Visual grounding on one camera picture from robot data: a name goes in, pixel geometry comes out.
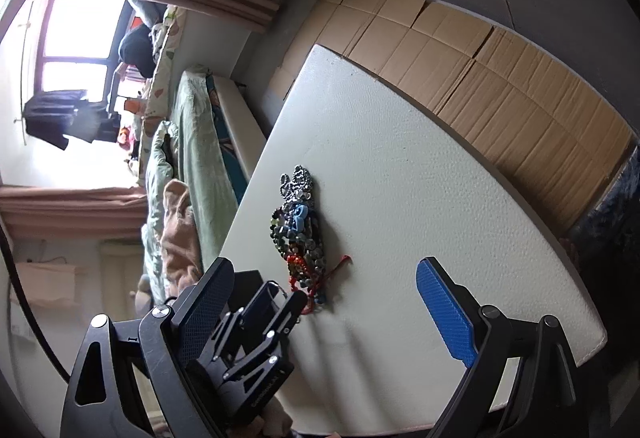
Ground printed windowsill cushion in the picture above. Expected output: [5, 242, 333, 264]
[136, 5, 189, 179]

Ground window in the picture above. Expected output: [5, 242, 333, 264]
[39, 0, 132, 111]

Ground beige hanging cloth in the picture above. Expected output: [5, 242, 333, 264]
[14, 259, 84, 305]

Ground flattened cardboard sheets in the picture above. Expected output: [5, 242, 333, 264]
[270, 0, 636, 235]

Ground thin clothes rail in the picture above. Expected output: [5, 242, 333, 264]
[15, 0, 37, 147]

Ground teal printed mattress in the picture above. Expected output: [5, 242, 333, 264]
[206, 89, 252, 205]

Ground grey pillow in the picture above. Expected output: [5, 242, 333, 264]
[127, 0, 169, 27]

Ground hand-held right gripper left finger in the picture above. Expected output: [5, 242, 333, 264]
[60, 257, 237, 438]

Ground blue patterned cloth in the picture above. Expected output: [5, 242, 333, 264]
[569, 152, 640, 259]

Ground green bed sheet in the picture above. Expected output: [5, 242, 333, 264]
[171, 65, 242, 271]

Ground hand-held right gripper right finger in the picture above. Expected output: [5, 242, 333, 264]
[415, 256, 583, 438]

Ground dark hanging garment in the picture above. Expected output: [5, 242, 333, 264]
[23, 89, 102, 152]

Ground light green quilt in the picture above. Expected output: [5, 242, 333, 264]
[140, 120, 174, 305]

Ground white bed frame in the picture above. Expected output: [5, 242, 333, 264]
[206, 74, 269, 185]

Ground black bag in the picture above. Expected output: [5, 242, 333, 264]
[118, 24, 157, 79]

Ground pink fleece blanket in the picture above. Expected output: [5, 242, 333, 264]
[159, 178, 207, 303]

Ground pile of beaded jewelry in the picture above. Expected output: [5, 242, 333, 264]
[268, 164, 353, 316]

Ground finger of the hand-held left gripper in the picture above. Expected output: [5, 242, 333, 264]
[222, 282, 277, 369]
[225, 290, 309, 385]

